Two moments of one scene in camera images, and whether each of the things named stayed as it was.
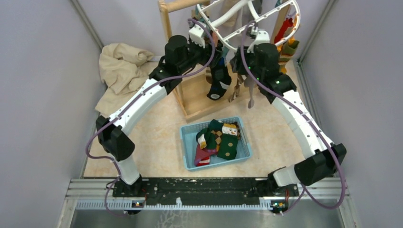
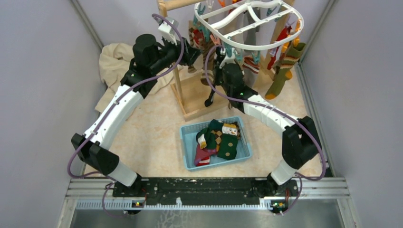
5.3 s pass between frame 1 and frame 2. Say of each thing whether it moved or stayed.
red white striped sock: stayed
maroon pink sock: stayed
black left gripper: moved
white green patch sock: stayed
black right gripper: moved
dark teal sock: stayed
